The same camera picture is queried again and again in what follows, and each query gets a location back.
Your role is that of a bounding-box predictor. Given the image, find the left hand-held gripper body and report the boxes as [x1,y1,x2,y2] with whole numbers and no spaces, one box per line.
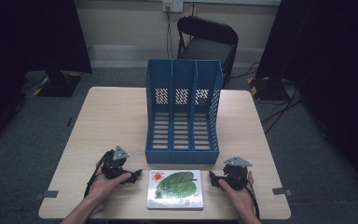
[101,145,131,180]

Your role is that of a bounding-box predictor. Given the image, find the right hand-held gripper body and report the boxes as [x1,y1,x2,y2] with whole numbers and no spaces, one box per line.
[222,156,254,191]

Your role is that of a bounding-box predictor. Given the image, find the green leaf picture book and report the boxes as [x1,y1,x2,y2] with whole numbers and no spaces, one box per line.
[145,169,205,210]

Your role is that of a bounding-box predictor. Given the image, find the blue plastic file rack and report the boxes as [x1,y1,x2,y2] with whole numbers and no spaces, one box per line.
[145,58,224,165]

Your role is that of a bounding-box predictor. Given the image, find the person's left hand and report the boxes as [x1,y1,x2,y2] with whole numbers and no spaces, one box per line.
[88,171,132,203]

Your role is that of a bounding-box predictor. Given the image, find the person's right hand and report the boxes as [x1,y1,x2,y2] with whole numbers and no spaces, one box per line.
[217,170,256,217]

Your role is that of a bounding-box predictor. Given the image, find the grey tape strip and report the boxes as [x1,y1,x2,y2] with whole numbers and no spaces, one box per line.
[271,187,295,197]
[34,189,60,201]

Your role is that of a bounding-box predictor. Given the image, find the black stand base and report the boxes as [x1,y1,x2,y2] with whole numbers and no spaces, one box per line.
[33,69,83,98]
[247,76,291,102]

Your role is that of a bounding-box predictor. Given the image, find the black folding chair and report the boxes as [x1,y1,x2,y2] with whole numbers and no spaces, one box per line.
[176,15,240,89]

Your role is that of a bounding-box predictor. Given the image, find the dark curtain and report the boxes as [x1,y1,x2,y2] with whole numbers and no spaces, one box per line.
[255,0,358,201]

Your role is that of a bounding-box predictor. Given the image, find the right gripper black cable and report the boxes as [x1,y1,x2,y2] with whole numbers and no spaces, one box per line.
[244,179,261,220]

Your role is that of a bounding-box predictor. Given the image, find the black floor cables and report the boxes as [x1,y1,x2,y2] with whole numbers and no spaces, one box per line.
[229,61,306,135]

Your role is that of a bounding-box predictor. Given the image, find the black wall socket cable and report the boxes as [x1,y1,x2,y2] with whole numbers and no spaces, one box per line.
[165,8,175,60]

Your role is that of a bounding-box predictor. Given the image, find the white wall socket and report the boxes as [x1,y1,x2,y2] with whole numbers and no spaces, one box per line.
[162,0,185,14]

